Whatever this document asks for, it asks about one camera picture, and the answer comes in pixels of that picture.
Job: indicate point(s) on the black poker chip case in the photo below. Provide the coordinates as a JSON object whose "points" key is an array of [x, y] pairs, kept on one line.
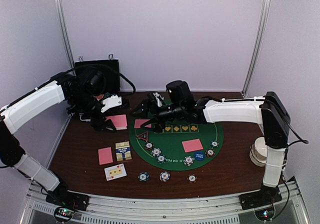
{"points": [[110, 68]]}

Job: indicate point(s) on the brown orange chip stack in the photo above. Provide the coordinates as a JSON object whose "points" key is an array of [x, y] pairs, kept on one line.
{"points": [[192, 178]]}

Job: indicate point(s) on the aluminium front rail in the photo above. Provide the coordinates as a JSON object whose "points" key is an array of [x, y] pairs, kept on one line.
{"points": [[224, 209]]}

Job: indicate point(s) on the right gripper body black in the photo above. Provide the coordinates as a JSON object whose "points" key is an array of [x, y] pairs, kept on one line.
{"points": [[174, 112]]}

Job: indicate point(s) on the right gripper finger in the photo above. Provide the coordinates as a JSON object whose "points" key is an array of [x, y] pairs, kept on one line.
{"points": [[142, 109], [148, 124]]}

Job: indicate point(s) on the face-up ten of hearts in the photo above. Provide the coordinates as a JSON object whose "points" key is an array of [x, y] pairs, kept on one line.
{"points": [[115, 172]]}

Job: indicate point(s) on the blue small blind button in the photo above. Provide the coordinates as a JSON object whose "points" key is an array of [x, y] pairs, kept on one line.
{"points": [[199, 156]]}

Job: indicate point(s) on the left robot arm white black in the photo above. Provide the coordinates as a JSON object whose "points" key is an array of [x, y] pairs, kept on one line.
{"points": [[81, 93]]}

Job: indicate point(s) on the red-backed card deck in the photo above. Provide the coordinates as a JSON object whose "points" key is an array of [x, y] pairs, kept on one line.
{"points": [[119, 121]]}

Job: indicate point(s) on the blue tan chip stack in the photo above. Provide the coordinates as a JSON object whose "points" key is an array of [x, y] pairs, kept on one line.
{"points": [[164, 176]]}

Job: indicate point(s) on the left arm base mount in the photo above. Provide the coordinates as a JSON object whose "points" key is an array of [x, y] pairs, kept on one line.
{"points": [[66, 209]]}

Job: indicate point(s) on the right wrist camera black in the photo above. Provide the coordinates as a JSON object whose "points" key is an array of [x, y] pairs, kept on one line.
{"points": [[178, 90]]}

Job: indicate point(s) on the face-down cards blue button player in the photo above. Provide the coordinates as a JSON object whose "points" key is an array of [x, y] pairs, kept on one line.
{"points": [[192, 145]]}

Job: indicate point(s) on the round green poker mat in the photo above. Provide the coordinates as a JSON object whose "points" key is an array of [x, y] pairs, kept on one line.
{"points": [[170, 142]]}

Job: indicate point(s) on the blue yellow card box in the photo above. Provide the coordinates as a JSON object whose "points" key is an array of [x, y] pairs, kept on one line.
{"points": [[123, 151]]}

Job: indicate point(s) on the red checkered playing card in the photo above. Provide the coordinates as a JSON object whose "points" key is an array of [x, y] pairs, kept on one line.
{"points": [[139, 122]]}

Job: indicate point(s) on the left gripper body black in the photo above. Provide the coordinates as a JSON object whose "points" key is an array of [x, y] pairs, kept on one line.
{"points": [[95, 121]]}

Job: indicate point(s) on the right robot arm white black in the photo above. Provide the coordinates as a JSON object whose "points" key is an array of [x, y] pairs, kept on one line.
{"points": [[266, 110]]}

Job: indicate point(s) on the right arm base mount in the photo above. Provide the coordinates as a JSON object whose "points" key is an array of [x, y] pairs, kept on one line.
{"points": [[263, 204]]}

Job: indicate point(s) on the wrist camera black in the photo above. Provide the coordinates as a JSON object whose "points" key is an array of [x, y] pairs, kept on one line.
{"points": [[94, 81], [178, 90]]}

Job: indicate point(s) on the triangular black red dealer button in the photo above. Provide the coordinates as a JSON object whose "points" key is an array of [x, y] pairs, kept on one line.
{"points": [[143, 136]]}

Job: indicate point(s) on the blue green chip stack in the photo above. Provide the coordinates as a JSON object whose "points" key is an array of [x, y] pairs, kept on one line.
{"points": [[143, 176]]}

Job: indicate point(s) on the stacked white bowls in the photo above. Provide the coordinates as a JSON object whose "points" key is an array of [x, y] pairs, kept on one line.
{"points": [[258, 152]]}

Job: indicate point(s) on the face-down burn card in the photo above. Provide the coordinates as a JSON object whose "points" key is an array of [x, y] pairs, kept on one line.
{"points": [[105, 156]]}

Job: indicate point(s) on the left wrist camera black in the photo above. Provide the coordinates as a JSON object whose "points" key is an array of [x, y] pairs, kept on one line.
{"points": [[94, 81]]}

